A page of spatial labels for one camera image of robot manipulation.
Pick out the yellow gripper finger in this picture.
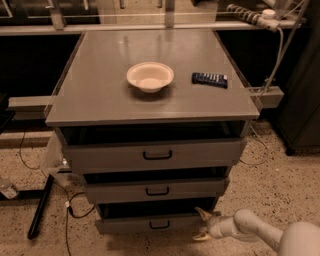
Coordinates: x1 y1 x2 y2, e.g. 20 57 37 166
192 232 211 241
195 207 212 221

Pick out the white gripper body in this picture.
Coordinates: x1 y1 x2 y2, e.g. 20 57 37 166
207 216 234 239

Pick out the grey bottom drawer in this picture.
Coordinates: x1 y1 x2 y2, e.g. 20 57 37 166
96 197 217 234

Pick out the grey drawer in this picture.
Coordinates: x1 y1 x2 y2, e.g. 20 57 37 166
96 197 217 234
63 139 246 174
85 178 230 204

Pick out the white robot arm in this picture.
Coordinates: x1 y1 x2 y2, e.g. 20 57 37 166
193 207 320 256

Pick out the grey middle drawer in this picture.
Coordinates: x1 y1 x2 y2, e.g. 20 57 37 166
85 178 230 204

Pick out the grey drawer cabinet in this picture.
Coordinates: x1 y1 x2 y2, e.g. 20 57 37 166
45 29 261 221

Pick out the grey top drawer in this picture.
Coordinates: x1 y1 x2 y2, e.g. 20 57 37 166
63 139 246 174

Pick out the dark cabinet at right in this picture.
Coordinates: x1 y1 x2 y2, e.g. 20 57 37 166
276 0 320 156

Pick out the blue snack bar packet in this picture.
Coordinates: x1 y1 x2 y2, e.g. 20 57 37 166
191 72 228 89

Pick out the black floor bar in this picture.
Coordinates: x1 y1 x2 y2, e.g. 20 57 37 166
27 175 54 240

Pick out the white power strip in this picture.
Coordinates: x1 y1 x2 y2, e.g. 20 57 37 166
226 4 279 32

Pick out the black floor cable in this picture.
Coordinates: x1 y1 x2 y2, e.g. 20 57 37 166
18 129 96 256

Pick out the white cable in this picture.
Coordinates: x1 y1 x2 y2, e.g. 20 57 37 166
238 27 285 167

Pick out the grey metal rail frame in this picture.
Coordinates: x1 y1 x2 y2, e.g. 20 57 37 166
0 0 299 116

